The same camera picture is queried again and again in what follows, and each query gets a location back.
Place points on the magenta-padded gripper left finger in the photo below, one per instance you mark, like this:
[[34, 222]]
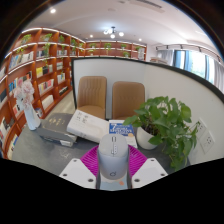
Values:
[[78, 171]]

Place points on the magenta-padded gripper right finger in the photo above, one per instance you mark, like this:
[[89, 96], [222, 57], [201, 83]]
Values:
[[148, 171]]

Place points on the white computer mouse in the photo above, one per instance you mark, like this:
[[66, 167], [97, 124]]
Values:
[[112, 156]]

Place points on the dark hardcover book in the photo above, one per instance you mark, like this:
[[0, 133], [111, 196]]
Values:
[[55, 125], [63, 142]]

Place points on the white plant pot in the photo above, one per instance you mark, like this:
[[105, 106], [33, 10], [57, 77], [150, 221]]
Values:
[[144, 138]]

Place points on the blue and white book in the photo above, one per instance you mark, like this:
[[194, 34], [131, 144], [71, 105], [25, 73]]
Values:
[[120, 128]]

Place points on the green leafy plant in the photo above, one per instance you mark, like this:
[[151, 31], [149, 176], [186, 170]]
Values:
[[170, 123]]

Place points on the white ceramic pitcher vase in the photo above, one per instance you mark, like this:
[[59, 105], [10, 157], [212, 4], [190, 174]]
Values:
[[32, 118]]

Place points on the tan upholstered chair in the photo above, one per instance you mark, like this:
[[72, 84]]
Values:
[[91, 95], [127, 100]]

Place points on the pink and white flowers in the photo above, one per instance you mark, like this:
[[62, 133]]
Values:
[[24, 91]]

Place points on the orange wooden bookshelf unit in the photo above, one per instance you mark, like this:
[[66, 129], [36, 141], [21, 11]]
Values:
[[43, 73]]

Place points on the window with white curtains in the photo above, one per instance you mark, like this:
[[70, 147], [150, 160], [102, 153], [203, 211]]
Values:
[[196, 63]]

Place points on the ceiling spot lights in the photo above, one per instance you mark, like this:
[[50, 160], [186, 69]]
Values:
[[112, 32]]

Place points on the white wall socket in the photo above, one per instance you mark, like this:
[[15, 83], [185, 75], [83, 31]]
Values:
[[207, 142], [201, 127]]

